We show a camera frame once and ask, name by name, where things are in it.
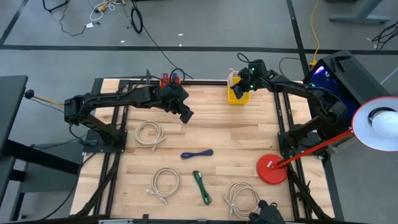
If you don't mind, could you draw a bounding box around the white floor cable bundle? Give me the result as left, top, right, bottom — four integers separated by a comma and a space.
89, 0, 126, 22

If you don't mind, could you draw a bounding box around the yellow extension cable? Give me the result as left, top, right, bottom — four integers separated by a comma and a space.
308, 0, 322, 69

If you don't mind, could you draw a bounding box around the yellow plastic basket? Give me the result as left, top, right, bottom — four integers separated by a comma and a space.
226, 76, 251, 106

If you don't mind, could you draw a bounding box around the orange plastic basket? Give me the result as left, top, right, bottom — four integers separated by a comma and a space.
159, 74, 182, 90

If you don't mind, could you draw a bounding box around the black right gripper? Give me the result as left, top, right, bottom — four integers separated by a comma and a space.
238, 58, 269, 93

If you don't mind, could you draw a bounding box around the wooden stick with black knob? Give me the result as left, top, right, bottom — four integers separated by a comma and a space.
24, 89, 65, 108

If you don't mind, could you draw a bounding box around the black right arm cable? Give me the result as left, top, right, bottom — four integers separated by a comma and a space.
236, 52, 251, 64

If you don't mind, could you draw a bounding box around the grey desk base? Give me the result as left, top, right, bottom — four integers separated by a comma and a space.
325, 0, 392, 25

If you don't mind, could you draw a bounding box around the green black braided cable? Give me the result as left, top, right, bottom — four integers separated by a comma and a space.
192, 170, 213, 206

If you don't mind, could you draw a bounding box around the black floor cable tangle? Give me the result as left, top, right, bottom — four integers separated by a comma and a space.
371, 20, 398, 51

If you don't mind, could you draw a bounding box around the black power cable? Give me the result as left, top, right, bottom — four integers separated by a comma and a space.
30, 124, 99, 149

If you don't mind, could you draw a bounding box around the black computer tower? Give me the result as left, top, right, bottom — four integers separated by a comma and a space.
302, 49, 392, 142

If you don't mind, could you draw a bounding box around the black desk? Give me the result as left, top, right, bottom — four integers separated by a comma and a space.
0, 74, 81, 222

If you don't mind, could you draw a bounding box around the black coiled floor cable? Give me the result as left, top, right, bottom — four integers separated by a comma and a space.
129, 0, 194, 80

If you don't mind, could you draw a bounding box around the red desk lamp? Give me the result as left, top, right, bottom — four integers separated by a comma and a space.
256, 96, 398, 186

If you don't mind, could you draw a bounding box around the black rounded device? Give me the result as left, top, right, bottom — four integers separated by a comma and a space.
248, 199, 285, 224

